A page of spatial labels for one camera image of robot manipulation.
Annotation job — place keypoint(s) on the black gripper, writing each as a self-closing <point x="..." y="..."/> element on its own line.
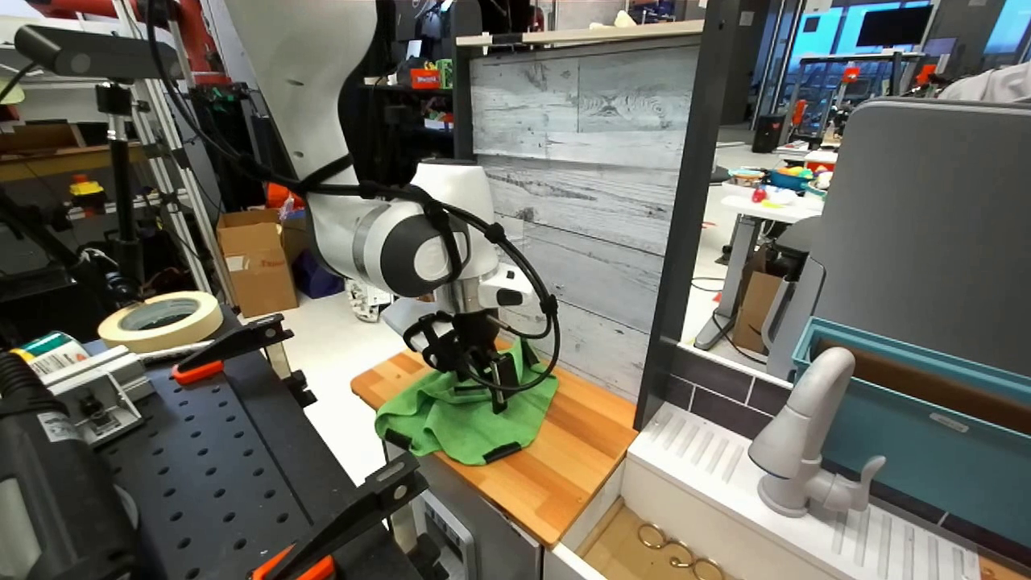
<point x="456" y="331"/>

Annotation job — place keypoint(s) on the green towel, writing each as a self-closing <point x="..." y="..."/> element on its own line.
<point x="461" y="431"/>

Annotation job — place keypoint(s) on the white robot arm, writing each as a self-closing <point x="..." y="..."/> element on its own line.
<point x="364" y="243"/>

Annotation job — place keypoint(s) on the wooden butcher block countertop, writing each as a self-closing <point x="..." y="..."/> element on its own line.
<point x="567" y="453"/>

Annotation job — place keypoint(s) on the grey cabinet front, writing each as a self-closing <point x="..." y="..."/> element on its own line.
<point x="472" y="515"/>

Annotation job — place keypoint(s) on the orange and black bar clamp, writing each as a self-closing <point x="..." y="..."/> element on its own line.
<point x="241" y="342"/>
<point x="364" y="504"/>

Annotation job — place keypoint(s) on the white sink counter unit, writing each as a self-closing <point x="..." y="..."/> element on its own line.
<point x="686" y="453"/>

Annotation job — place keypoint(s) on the whitewashed wood back panel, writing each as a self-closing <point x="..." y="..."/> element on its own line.
<point x="589" y="163"/>

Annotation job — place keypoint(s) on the cardboard box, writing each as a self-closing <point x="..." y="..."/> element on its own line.
<point x="258" y="269"/>

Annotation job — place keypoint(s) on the dark tile backsplash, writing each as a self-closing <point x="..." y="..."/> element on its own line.
<point x="718" y="403"/>

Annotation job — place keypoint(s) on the black pegboard plate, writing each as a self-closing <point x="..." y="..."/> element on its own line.
<point x="214" y="463"/>

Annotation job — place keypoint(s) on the grey plastic faucet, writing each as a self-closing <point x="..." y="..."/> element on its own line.
<point x="799" y="431"/>

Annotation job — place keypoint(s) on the white table with toys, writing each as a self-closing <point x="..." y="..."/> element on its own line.
<point x="775" y="209"/>

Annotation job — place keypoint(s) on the beige masking tape roll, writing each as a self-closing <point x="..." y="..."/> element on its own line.
<point x="118" y="326"/>

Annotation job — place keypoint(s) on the aluminium extrusion with label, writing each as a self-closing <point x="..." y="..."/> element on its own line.
<point x="51" y="360"/>

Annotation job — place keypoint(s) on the black control box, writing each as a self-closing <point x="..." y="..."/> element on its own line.
<point x="43" y="504"/>

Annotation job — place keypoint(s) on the grey flat panel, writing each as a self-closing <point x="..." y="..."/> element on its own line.
<point x="936" y="215"/>

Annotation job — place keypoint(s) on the black vertical post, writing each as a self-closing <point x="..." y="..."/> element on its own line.
<point x="686" y="215"/>

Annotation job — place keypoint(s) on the black camera stand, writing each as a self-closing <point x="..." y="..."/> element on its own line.
<point x="121" y="193"/>

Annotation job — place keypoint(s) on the grey stereo camera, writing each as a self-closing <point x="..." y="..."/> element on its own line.
<point x="74" y="49"/>

